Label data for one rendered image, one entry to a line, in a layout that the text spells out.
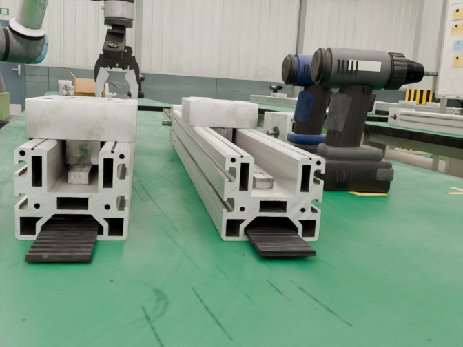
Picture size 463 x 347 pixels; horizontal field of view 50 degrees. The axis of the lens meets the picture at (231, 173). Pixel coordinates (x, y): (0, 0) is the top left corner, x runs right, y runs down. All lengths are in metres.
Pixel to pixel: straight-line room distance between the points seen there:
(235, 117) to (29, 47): 1.18
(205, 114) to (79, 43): 11.55
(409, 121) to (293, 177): 2.25
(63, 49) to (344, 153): 11.66
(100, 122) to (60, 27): 11.84
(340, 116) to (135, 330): 0.55
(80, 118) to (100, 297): 0.23
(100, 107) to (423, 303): 0.35
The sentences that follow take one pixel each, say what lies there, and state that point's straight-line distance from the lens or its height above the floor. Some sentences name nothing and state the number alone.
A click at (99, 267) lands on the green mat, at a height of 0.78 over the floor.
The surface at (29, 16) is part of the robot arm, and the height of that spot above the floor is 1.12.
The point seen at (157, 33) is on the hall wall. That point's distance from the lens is 12.51.
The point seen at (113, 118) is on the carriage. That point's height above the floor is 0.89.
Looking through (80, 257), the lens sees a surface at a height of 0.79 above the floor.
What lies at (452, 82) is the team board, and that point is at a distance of 4.45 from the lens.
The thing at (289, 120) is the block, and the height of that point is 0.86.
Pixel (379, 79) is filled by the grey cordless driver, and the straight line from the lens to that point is 0.80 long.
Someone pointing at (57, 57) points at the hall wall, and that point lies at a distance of 12.29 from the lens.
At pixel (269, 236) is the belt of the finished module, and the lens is 0.48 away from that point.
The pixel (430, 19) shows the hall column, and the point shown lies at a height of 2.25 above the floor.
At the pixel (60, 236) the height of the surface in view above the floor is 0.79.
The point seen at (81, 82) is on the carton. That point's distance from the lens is 3.46.
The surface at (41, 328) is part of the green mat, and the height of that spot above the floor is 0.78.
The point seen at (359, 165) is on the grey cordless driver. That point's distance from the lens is 0.79.
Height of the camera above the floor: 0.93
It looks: 10 degrees down
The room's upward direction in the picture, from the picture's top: 3 degrees clockwise
